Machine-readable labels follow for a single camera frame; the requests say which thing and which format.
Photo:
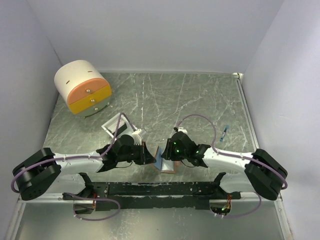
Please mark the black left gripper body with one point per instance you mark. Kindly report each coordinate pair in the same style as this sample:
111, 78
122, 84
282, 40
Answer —
135, 154

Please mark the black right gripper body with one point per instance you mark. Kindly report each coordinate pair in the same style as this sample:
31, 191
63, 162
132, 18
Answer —
177, 155

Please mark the blue pen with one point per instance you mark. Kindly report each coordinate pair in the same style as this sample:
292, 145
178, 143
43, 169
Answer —
224, 133

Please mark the cream drawer cabinet orange fronts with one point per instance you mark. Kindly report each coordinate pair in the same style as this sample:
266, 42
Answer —
84, 90

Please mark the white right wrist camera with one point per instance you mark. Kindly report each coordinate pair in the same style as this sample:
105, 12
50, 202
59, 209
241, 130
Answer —
180, 129

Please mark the black credit card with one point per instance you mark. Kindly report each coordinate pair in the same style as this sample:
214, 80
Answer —
122, 129

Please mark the white card tray box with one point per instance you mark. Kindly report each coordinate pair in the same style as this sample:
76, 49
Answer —
112, 125

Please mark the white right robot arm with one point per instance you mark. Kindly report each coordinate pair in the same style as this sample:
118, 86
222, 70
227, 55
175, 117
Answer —
263, 174

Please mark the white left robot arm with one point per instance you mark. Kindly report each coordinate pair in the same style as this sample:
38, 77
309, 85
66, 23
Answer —
35, 175

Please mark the pink blue card holder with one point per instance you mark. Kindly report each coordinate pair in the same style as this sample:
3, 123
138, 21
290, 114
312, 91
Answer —
164, 166

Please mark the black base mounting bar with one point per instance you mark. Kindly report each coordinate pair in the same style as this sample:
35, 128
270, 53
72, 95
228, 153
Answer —
149, 195

